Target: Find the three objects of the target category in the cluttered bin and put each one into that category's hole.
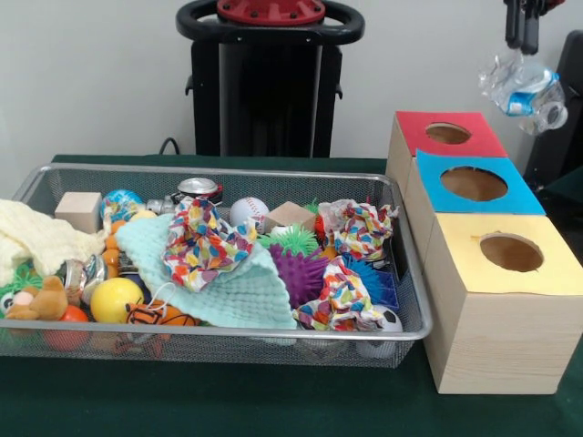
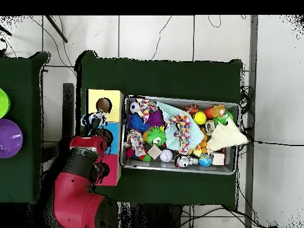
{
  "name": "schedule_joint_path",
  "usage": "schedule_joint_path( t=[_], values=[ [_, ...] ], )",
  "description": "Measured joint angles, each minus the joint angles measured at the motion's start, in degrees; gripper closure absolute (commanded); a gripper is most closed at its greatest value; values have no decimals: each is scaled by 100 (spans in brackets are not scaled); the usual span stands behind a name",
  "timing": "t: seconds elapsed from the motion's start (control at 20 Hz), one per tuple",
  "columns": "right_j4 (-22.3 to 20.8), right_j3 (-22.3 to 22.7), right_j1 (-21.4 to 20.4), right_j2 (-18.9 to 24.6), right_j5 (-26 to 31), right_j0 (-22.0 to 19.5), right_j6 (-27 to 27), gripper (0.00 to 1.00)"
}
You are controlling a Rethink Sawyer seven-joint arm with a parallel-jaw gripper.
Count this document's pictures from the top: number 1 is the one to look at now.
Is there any black chair back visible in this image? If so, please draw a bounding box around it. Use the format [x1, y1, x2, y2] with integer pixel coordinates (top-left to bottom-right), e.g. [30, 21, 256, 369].
[524, 30, 583, 215]

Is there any dark green table cloth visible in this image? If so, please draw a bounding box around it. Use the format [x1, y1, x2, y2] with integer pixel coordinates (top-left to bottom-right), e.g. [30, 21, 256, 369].
[0, 153, 583, 437]

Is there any white baseball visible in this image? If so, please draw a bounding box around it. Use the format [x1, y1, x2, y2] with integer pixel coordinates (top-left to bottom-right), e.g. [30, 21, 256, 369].
[230, 197, 271, 229]

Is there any brown plush bear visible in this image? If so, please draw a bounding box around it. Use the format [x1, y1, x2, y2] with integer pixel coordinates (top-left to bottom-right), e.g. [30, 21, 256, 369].
[5, 276, 69, 321]

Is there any small soccer ball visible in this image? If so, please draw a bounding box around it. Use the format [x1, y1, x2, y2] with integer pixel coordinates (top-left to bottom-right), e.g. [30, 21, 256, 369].
[355, 308, 404, 361]

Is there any yellow ball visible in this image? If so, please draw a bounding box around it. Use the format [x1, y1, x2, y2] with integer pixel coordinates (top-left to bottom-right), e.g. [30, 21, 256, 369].
[90, 278, 145, 324]

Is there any shallow clear mesh bin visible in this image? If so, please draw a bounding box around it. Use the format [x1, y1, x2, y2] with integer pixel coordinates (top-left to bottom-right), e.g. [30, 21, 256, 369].
[0, 162, 434, 370]

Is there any mint green cloth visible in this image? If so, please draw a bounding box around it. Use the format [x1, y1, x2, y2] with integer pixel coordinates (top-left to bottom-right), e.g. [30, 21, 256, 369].
[115, 214, 297, 330]

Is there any purple spiky ball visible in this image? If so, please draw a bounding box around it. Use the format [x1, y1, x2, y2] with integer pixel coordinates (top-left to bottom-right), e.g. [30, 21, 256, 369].
[269, 244, 331, 310]

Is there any colourful patterned cloth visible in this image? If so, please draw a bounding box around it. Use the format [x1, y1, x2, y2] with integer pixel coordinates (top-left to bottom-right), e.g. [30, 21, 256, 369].
[162, 198, 259, 294]
[317, 200, 400, 263]
[293, 258, 388, 331]

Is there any cream yellow cloth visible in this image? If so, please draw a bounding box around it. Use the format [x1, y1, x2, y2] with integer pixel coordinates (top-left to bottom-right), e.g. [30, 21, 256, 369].
[0, 199, 108, 288]

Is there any blue globe ball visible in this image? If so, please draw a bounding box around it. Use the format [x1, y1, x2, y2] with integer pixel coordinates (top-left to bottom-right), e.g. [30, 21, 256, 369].
[100, 189, 145, 225]

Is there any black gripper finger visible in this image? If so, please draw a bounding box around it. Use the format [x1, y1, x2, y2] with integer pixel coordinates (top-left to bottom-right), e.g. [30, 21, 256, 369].
[524, 0, 541, 56]
[506, 0, 523, 52]

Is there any blue spiky ball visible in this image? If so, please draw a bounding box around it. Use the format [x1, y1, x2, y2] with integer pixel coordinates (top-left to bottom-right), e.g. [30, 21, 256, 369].
[344, 255, 388, 304]

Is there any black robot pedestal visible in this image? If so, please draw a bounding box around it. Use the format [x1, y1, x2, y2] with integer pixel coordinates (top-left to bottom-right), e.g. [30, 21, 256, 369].
[176, 0, 365, 158]

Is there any wooden three-hole box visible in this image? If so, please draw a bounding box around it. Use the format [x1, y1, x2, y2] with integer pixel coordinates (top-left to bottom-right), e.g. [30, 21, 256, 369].
[384, 110, 583, 395]

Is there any green spiky ball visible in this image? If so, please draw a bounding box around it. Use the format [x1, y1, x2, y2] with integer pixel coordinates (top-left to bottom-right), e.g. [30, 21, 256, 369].
[258, 225, 320, 258]

